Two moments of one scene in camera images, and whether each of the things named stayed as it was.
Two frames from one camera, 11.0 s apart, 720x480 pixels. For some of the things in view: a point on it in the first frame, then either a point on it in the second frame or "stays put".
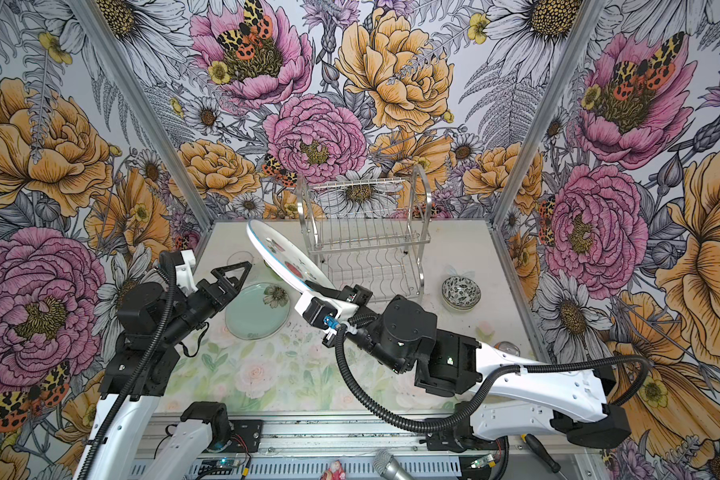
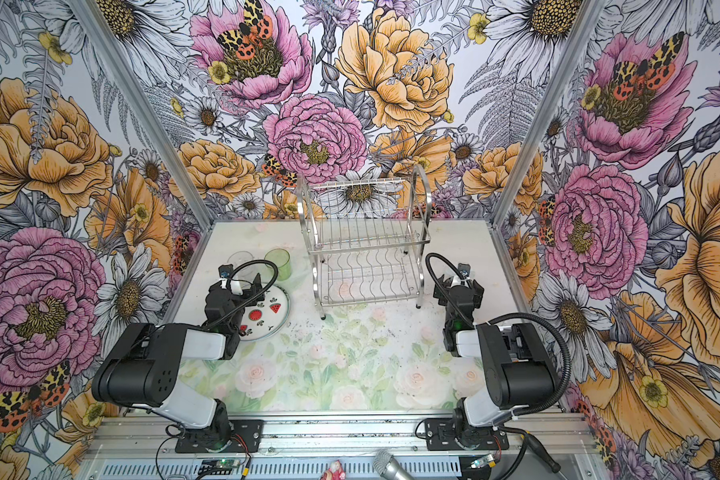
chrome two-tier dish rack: (369, 233) stays put
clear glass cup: (239, 257) stays put
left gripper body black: (193, 311) to (249, 292)
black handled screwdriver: (540, 449) stays put
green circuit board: (221, 466) stays put
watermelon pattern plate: (291, 263) to (269, 317)
